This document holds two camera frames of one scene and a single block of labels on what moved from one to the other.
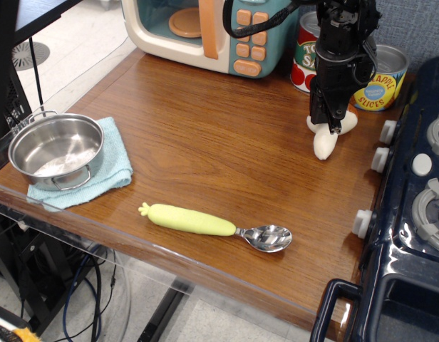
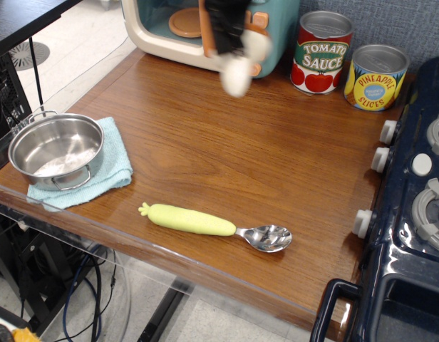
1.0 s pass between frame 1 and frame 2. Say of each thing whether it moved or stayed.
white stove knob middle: stayed
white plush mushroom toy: moved
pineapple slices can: stayed
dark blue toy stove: stayed
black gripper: moved
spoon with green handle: stayed
